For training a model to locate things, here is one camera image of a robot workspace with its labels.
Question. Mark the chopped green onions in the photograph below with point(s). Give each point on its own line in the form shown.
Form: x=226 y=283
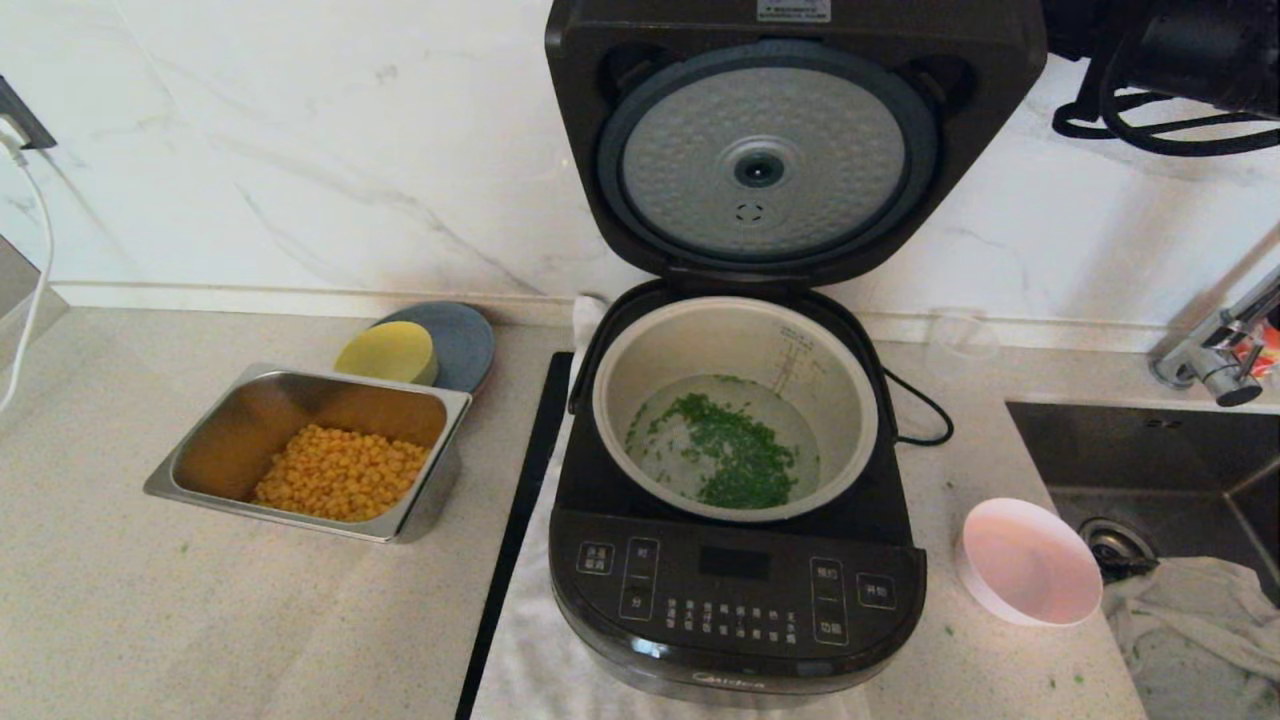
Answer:
x=740 y=450

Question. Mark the black rice cooker lid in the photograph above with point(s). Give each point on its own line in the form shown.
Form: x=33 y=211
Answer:
x=980 y=90

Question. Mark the white round bowl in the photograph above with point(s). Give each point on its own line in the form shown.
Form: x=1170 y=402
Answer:
x=1030 y=560

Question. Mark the grey inner pot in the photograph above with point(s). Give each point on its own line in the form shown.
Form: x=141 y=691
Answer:
x=700 y=350

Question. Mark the black rice cooker body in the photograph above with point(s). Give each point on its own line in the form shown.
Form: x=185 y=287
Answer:
x=740 y=590

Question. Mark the yellow bowl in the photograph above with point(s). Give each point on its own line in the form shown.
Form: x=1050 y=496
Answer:
x=385 y=352

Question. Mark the grey-blue plate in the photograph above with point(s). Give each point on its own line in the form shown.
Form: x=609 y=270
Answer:
x=465 y=345

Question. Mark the long black strip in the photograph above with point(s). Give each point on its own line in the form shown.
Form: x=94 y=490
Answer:
x=510 y=540

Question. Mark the white towel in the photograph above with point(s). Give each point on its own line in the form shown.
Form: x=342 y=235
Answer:
x=530 y=660

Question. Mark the yellow corn kernels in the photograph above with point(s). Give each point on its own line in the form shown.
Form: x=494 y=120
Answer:
x=340 y=475

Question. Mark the stainless steel tray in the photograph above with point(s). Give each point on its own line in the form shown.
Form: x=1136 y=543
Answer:
x=230 y=440

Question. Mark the metal sink drain strainer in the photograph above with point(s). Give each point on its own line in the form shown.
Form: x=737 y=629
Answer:
x=1115 y=545

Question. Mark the stainless steel sink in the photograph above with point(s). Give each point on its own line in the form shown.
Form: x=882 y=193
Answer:
x=1150 y=450

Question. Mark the chrome faucet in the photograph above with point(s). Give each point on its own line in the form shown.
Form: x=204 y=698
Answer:
x=1225 y=375

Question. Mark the crumpled white cloth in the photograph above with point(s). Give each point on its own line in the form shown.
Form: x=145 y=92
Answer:
x=1200 y=620

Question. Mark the orange dish soap bottle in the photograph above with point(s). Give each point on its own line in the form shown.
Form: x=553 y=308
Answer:
x=1268 y=350

